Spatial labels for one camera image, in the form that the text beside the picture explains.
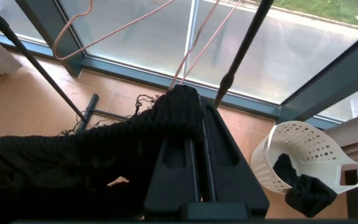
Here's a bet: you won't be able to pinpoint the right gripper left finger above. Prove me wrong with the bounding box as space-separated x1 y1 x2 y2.
144 136 198 219

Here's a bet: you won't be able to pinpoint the white laundry basket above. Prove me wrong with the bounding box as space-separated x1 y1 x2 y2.
249 120 358 195

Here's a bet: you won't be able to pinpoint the black shorts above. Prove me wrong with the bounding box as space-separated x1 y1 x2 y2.
0 84 204 220

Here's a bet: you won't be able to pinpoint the black clothes rack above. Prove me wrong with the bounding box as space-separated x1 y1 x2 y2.
0 0 275 133

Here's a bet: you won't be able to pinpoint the black garment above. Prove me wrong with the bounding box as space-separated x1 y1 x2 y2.
272 152 338 218

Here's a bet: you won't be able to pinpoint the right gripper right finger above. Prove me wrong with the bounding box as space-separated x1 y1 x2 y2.
200 96 270 219

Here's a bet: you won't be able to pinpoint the window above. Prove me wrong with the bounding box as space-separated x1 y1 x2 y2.
0 0 358 130

